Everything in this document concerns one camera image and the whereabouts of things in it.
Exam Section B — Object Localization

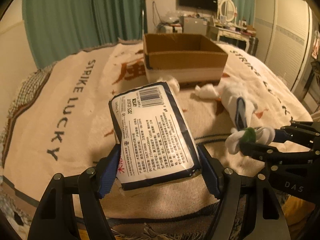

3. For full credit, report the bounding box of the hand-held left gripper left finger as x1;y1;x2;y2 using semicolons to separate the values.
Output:
26;144;123;240

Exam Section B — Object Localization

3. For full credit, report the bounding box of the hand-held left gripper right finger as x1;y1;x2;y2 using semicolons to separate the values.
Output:
197;144;292;240

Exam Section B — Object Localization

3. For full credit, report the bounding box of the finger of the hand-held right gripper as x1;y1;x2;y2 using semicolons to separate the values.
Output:
274;121;320;146
239;140;308;162

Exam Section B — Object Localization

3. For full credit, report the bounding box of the white tissue pack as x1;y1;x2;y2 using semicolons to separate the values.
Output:
109;81;202;191

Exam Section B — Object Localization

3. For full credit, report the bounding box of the white plush toy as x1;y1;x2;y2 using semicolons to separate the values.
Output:
195;81;275;155

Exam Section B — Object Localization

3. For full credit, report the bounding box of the cardboard box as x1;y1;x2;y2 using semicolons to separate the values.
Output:
142;33;228;88

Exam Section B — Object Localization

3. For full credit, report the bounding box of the yellow cloth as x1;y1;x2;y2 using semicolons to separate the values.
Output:
282;194;318;232

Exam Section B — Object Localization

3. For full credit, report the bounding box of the beige printed blanket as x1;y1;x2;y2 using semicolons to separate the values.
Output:
0;40;314;220

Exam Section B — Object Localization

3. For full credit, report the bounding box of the white wardrobe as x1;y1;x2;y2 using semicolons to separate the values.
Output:
252;0;316;98

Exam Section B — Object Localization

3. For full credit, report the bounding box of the dark suitcase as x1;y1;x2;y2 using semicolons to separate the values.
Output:
246;36;259;57

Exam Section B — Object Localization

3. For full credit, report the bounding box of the white fluffy cloth piece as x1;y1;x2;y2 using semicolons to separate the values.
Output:
157;76;181;92

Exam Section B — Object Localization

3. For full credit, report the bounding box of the patterned bedsheet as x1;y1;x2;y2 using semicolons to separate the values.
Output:
0;180;33;240

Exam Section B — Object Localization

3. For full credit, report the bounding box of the white dressing table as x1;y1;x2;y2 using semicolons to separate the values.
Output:
207;24;253;52

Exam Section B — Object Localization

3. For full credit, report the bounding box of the round white mirror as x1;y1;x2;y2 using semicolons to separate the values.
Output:
219;0;237;23

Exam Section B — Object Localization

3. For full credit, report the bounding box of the silver laptop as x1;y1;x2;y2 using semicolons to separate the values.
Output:
183;16;208;34

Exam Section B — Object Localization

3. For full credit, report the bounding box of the clear plastic bag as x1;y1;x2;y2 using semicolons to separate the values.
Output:
159;11;181;25

